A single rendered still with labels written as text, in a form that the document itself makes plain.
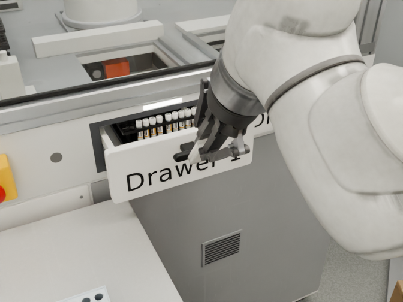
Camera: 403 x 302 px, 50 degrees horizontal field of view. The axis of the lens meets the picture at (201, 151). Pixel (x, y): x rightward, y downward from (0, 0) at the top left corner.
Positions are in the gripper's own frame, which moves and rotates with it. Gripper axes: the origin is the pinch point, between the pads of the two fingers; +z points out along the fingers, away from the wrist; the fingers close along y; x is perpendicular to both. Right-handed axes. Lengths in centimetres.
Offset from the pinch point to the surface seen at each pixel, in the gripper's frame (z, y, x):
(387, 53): 110, 64, -178
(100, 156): 15.9, 9.7, 13.5
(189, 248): 44.0, -10.0, -4.9
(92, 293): 5.8, -15.2, 22.6
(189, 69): 5.6, 18.7, -6.4
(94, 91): 4.8, 17.5, 12.8
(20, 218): 23.7, 4.3, 30.3
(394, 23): 96, 74, -178
